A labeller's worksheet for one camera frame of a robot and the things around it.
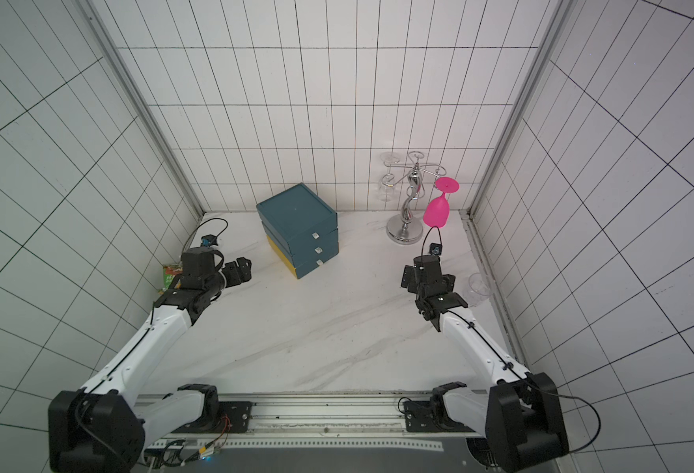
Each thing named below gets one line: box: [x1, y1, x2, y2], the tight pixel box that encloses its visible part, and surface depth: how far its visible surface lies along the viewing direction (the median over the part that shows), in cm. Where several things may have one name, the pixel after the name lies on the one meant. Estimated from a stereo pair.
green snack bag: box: [162, 265, 184, 291], surface depth 100 cm
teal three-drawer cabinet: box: [256, 182, 340, 280], surface depth 95 cm
